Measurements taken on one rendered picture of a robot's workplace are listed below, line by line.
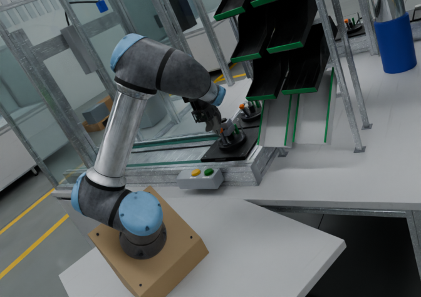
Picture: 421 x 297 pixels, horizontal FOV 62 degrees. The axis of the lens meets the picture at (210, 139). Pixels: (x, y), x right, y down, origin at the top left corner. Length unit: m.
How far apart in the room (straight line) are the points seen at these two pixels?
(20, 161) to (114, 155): 5.44
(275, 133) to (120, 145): 0.67
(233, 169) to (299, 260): 0.51
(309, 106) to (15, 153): 5.49
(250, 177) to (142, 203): 0.57
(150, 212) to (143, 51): 0.43
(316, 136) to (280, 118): 0.17
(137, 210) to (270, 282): 0.43
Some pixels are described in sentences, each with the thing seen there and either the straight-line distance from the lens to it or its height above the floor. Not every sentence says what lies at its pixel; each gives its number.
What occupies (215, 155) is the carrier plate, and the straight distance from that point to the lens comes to 1.56.
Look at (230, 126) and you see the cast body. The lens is 1.57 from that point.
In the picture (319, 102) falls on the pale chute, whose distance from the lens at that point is 1.37.
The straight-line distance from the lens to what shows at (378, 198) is 1.23.
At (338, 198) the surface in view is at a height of 0.86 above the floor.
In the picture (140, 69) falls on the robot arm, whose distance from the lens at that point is 0.91.
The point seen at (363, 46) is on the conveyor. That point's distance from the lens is 2.50.
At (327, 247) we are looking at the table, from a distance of 1.12.
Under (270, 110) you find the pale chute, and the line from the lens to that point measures 1.45.
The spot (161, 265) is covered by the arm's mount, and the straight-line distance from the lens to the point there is 1.18.
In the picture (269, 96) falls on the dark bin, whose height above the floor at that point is 1.20.
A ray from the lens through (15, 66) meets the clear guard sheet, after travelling 2.04.
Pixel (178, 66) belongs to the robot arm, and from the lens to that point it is 0.88.
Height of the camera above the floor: 1.65
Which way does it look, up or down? 23 degrees down
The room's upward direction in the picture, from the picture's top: 25 degrees counter-clockwise
